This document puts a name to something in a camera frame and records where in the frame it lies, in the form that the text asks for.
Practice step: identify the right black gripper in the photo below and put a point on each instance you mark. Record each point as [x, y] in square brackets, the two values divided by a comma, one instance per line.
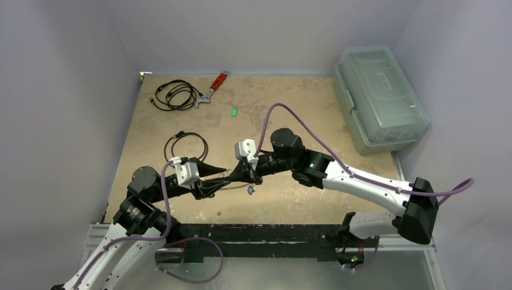
[248, 173]

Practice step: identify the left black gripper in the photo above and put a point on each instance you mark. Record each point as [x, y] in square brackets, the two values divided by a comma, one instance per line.
[205, 187]

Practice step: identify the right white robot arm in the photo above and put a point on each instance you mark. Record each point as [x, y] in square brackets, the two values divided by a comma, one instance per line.
[408, 207]

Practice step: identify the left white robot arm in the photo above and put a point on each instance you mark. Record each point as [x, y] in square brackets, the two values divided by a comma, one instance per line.
[143, 224]

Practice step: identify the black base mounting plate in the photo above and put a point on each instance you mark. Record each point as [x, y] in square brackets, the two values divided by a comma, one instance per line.
[323, 242]

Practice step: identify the translucent green plastic toolbox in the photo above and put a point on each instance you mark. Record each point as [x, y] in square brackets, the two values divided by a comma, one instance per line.
[378, 103]

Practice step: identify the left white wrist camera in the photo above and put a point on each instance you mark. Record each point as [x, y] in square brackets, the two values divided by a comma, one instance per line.
[187, 171]

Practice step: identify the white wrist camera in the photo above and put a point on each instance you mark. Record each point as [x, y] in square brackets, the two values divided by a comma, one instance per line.
[246, 149]
[187, 171]

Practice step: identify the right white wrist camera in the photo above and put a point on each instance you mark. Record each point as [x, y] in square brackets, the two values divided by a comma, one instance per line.
[246, 149]

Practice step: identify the red handled adjustable wrench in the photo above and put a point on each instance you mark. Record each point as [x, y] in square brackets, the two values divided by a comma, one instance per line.
[206, 98]

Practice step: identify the aluminium frame rail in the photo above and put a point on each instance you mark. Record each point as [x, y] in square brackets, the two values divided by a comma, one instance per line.
[358, 263]

